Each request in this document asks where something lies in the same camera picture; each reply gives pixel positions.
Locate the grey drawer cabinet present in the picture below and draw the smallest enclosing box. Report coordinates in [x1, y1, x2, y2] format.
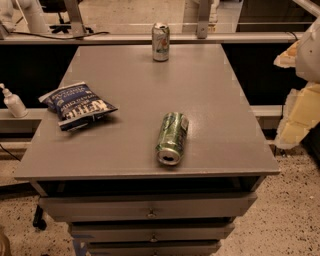
[16, 44, 278, 256]

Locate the black cable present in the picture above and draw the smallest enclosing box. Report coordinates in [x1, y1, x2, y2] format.
[9, 30, 111, 41]

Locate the grey metal post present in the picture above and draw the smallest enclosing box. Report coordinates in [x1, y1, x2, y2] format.
[64, 0, 86, 37]
[197, 0, 211, 39]

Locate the black office chair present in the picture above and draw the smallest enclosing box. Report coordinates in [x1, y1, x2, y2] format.
[40, 0, 94, 35]

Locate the green soda can lying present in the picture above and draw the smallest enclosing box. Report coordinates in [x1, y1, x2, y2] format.
[156, 112, 189, 165]

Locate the white 7up can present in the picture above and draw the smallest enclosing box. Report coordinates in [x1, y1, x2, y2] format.
[152, 22, 170, 62]

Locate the grey metal post right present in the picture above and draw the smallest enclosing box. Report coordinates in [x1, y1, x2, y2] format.
[197, 0, 211, 39]

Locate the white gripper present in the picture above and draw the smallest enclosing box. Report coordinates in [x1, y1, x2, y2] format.
[273, 17, 320, 149]

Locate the white pump bottle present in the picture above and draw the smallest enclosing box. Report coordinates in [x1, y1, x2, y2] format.
[0, 83, 28, 118]

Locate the blue chip bag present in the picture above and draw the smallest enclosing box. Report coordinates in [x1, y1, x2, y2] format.
[39, 82, 117, 131]

